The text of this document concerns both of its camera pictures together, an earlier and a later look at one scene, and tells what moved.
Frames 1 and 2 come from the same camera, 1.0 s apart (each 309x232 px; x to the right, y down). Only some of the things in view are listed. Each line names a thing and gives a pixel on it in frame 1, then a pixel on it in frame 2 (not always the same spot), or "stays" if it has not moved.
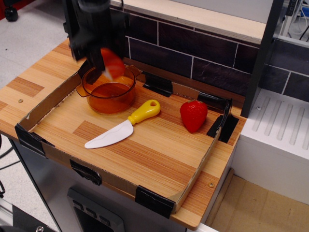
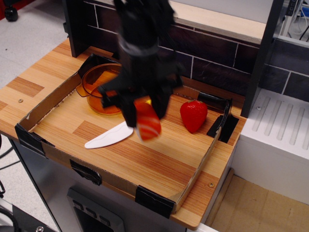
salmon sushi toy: (115, 67) to (148, 123)
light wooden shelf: (196, 18) stays
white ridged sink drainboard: (273, 149) stays
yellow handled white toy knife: (124, 130) stays
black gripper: (89, 33) to (150, 75)
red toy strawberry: (193, 113) stays
